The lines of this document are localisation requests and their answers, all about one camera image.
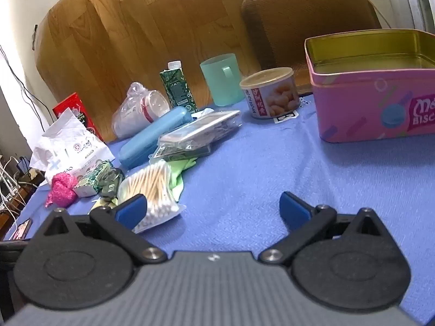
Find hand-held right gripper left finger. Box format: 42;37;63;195
32;193;167;267

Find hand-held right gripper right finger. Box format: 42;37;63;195
258;192;395;267

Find olive green pouch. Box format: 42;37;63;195
98;168;125;199

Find cotton swab pack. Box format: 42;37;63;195
117;161;187;234

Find green patterned carton box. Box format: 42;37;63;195
73;160;115;198

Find light green cloth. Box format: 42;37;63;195
166;156;198;202

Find blue plastic case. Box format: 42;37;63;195
118;106;193;170

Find clear plastic packet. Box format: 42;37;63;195
159;110;242;151

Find pink biscuit tin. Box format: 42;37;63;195
304;29;435;144

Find blue tablecloth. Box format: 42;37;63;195
0;97;435;326

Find white paper bag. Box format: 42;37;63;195
30;108;115;180

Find white marker tag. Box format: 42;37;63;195
274;110;300;123

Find bag of plastic cups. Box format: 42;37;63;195
112;82;170;139

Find peanut can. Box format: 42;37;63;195
240;67;300;120

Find red box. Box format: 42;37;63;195
52;92;104;143

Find green drink carton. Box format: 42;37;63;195
160;60;198;114

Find teal plastic cup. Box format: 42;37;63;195
200;53;242;107

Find wood pattern board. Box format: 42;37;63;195
34;0;262;143

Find brown chair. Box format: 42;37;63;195
241;0;383;96

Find sliding glass door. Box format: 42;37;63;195
381;0;435;36

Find white charger cables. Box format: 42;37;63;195
0;156;38;213

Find black wall cables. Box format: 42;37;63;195
0;46;45;133

